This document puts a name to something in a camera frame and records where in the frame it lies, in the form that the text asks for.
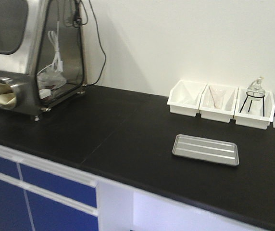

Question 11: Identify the blue drawer cabinet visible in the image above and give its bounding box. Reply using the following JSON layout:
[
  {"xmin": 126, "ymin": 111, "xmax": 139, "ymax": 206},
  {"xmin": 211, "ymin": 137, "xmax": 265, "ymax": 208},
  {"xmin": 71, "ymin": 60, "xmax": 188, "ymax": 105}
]
[{"xmin": 0, "ymin": 145, "xmax": 100, "ymax": 231}]

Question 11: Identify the white right storage bin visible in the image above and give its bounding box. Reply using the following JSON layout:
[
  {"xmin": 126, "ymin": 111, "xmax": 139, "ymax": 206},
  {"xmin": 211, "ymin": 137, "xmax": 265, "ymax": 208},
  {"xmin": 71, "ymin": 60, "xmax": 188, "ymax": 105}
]
[{"xmin": 234, "ymin": 88, "xmax": 275, "ymax": 130}]

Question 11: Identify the white middle storage bin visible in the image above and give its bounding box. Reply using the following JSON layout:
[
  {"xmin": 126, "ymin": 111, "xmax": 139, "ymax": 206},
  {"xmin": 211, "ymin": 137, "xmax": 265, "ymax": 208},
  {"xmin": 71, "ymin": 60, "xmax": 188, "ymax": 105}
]
[{"xmin": 199, "ymin": 84, "xmax": 238, "ymax": 123}]

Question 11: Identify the clear glass beaker in bin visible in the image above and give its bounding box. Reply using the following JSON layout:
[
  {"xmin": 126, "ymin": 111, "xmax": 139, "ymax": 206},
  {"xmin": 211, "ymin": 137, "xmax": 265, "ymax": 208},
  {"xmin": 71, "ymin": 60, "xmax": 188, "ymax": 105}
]
[{"xmin": 211, "ymin": 87, "xmax": 226, "ymax": 109}]

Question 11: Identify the round glass flask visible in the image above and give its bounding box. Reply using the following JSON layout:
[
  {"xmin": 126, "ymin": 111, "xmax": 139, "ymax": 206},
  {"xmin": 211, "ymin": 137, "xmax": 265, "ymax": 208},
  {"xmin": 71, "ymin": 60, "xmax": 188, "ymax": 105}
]
[{"xmin": 247, "ymin": 77, "xmax": 265, "ymax": 100}]

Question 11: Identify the white left storage bin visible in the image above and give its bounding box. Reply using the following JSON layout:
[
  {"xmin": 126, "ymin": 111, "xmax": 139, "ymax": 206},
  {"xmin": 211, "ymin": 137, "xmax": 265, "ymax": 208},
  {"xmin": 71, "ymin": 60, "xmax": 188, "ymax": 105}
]
[{"xmin": 167, "ymin": 80, "xmax": 207, "ymax": 117}]

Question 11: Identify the silver metal tray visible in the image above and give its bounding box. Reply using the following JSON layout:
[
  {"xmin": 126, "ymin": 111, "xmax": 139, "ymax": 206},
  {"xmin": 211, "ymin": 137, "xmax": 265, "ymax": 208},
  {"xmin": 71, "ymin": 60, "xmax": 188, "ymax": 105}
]
[{"xmin": 172, "ymin": 134, "xmax": 239, "ymax": 166}]

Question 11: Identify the stainless steel glove box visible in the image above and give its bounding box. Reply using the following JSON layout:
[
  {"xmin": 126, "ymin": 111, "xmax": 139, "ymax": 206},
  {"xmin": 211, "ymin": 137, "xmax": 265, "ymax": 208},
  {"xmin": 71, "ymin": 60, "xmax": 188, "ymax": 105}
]
[{"xmin": 0, "ymin": 0, "xmax": 85, "ymax": 120}]

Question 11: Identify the glass stirring rod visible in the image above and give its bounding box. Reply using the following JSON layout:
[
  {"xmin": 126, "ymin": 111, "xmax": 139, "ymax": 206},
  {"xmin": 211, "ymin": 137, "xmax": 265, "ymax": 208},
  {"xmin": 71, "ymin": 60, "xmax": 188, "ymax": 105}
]
[{"xmin": 209, "ymin": 86, "xmax": 217, "ymax": 108}]

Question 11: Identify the white storage bin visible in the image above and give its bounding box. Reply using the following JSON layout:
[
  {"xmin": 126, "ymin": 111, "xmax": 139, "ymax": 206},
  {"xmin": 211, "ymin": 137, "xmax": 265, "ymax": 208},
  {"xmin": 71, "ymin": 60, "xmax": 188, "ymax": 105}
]
[
  {"xmin": 234, "ymin": 88, "xmax": 275, "ymax": 130},
  {"xmin": 199, "ymin": 84, "xmax": 238, "ymax": 123},
  {"xmin": 167, "ymin": 80, "xmax": 207, "ymax": 117}
]

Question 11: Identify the black power cable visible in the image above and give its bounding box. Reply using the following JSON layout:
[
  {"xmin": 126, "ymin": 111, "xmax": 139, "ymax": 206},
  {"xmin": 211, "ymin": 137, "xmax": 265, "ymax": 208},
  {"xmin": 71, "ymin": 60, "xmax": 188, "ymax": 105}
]
[{"xmin": 62, "ymin": 0, "xmax": 107, "ymax": 87}]

